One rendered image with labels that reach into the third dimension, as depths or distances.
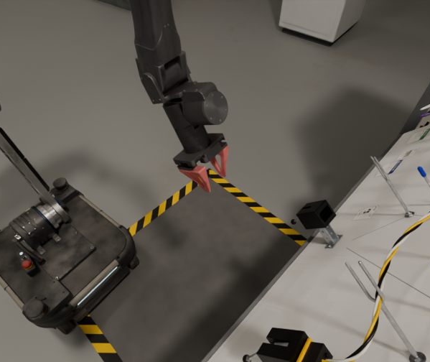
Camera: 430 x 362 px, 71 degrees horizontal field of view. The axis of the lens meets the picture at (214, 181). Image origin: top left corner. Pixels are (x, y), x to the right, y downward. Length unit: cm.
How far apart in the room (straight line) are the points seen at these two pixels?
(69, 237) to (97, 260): 20
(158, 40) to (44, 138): 220
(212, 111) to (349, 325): 39
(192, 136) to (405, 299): 43
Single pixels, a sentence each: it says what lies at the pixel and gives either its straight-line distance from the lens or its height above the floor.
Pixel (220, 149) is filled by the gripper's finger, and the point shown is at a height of 112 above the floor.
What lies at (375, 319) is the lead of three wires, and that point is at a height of 121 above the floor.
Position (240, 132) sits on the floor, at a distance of 238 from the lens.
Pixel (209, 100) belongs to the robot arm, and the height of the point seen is 125.
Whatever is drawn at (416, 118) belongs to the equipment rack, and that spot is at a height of 91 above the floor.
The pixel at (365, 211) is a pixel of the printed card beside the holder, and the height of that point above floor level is 95.
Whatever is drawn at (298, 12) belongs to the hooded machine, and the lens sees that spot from 376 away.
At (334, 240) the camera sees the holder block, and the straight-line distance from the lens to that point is 75.
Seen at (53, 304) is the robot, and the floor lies 28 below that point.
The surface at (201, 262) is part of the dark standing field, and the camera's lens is 171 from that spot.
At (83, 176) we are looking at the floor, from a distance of 224.
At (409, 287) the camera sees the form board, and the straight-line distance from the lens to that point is 55.
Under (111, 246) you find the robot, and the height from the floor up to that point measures 24.
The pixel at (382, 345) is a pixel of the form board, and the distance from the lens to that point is 49.
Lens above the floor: 154
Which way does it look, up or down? 50 degrees down
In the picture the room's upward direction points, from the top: straight up
